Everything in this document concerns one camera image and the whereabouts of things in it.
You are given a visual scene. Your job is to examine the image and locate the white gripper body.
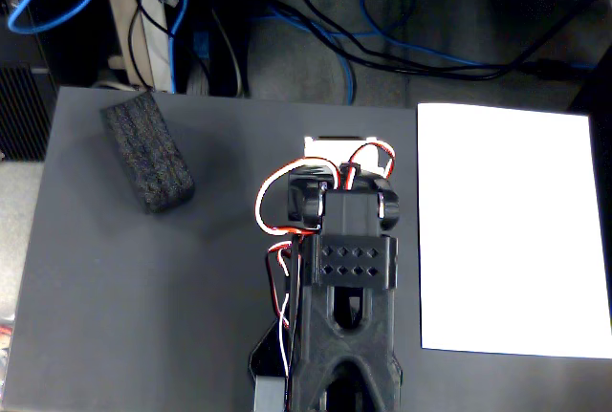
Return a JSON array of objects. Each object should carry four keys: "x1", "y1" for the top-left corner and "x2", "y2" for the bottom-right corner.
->
[{"x1": 303, "y1": 136, "x2": 394, "y2": 180}]

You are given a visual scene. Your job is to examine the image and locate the black foam cube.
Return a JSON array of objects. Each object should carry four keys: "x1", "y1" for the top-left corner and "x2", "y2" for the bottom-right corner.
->
[{"x1": 99, "y1": 90, "x2": 196, "y2": 216}]

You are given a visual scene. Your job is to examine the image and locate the black mesh robot base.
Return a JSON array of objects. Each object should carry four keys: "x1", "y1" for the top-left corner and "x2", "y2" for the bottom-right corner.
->
[{"x1": 248, "y1": 320, "x2": 291, "y2": 380}]

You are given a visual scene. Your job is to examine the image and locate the small blue box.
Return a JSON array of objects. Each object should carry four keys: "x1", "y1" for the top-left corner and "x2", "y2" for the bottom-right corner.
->
[{"x1": 192, "y1": 31, "x2": 212, "y2": 60}]

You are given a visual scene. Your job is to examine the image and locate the white paper sheet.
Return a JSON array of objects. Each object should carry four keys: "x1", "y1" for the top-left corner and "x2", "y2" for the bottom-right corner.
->
[{"x1": 416, "y1": 102, "x2": 612, "y2": 360}]

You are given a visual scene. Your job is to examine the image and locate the beige desk leg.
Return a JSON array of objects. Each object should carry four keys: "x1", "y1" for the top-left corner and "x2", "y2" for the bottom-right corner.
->
[{"x1": 103, "y1": 0, "x2": 177, "y2": 94}]

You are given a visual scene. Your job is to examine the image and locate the grey metal clamp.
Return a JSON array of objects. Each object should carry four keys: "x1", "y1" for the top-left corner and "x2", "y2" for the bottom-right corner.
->
[{"x1": 252, "y1": 375, "x2": 288, "y2": 412}]

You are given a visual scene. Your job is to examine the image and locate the black ribbed computer case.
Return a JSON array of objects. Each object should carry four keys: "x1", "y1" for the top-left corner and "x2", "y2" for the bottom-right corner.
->
[{"x1": 0, "y1": 64, "x2": 59, "y2": 163}]

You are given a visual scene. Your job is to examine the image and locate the red white black servo cable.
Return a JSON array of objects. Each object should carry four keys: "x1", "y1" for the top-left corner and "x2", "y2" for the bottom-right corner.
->
[
  {"x1": 266, "y1": 234, "x2": 303, "y2": 380},
  {"x1": 254, "y1": 157, "x2": 339, "y2": 236},
  {"x1": 339, "y1": 141, "x2": 397, "y2": 189}
]

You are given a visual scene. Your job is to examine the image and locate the blue floor cable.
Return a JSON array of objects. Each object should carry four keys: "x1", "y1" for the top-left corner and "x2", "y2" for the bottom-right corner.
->
[{"x1": 257, "y1": 0, "x2": 485, "y2": 106}]

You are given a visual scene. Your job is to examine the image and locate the black floor cable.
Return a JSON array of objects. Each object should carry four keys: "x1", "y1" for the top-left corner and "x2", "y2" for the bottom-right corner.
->
[{"x1": 297, "y1": 0, "x2": 595, "y2": 81}]

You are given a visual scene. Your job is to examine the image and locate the grey cable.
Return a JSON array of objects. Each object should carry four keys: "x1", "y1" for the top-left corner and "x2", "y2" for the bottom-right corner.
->
[{"x1": 209, "y1": 8, "x2": 246, "y2": 98}]

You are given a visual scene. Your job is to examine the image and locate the blue cable along leg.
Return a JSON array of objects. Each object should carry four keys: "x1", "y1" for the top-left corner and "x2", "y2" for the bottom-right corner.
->
[{"x1": 165, "y1": 0, "x2": 191, "y2": 96}]

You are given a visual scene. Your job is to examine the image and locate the thin black cable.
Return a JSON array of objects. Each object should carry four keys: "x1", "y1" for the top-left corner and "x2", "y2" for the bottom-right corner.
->
[{"x1": 127, "y1": 0, "x2": 169, "y2": 89}]

